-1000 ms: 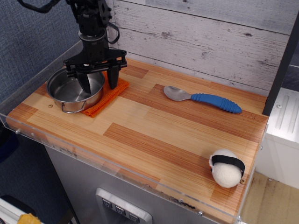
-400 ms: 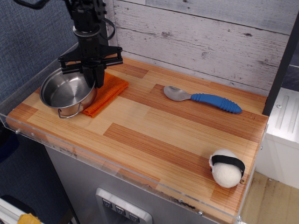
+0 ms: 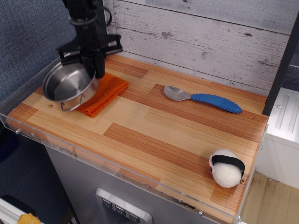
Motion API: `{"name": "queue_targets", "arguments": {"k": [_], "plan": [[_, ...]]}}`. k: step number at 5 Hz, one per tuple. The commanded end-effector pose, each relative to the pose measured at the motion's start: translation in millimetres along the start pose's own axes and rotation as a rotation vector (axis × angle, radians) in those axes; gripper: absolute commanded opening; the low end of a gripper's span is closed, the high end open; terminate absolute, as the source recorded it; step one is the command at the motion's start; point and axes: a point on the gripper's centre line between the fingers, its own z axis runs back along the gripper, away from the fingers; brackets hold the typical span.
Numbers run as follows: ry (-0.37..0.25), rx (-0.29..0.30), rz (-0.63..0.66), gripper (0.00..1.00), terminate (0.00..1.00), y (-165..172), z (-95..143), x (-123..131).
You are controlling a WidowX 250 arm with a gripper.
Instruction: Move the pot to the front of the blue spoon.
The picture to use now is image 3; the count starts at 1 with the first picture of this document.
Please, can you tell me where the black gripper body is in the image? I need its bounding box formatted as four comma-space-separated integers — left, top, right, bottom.
56, 20, 122, 65

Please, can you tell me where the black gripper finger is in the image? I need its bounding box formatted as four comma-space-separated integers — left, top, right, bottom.
82, 57, 95, 79
93, 52, 106, 78

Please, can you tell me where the stainless steel pot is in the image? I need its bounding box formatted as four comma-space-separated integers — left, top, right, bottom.
43, 62, 100, 112

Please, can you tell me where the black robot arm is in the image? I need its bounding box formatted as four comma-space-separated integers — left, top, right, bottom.
56, 0, 122, 78

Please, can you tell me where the orange folded cloth napkin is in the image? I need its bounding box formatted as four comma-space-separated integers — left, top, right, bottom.
76, 72, 129, 118

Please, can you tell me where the white plush sushi toy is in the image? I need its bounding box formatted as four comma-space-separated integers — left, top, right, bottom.
209, 149, 245, 188

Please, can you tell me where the grey toy fridge cabinet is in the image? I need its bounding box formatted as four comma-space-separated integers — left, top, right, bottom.
44, 146, 239, 224

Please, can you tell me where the silver dispenser button panel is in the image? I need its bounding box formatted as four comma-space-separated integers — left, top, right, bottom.
96, 188, 153, 224

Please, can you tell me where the yellow object bottom left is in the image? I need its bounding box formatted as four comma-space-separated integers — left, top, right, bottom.
17, 213, 42, 224

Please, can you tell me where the white ribbed box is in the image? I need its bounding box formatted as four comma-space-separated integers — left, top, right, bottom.
256, 88, 299, 188

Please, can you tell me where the blue handled metal spoon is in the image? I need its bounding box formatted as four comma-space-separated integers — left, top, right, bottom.
163, 86, 242, 113

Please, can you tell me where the dark vertical post right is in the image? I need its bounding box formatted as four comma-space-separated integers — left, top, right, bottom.
262, 15, 299, 116

